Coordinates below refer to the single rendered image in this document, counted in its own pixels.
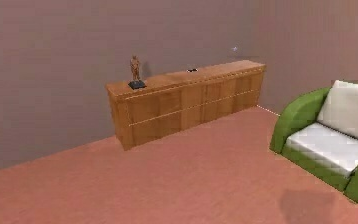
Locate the brown statue on black base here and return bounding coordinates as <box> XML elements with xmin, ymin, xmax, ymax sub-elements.
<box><xmin>127</xmin><ymin>54</ymin><xmax>147</xmax><ymax>91</ymax></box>

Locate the green armchair with white cushions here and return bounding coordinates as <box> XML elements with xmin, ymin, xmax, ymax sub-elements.
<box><xmin>269</xmin><ymin>79</ymin><xmax>358</xmax><ymax>206</ymax></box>

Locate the wooden chest of drawers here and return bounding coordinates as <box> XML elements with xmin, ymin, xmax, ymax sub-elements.
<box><xmin>105</xmin><ymin>59</ymin><xmax>267</xmax><ymax>152</ymax></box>

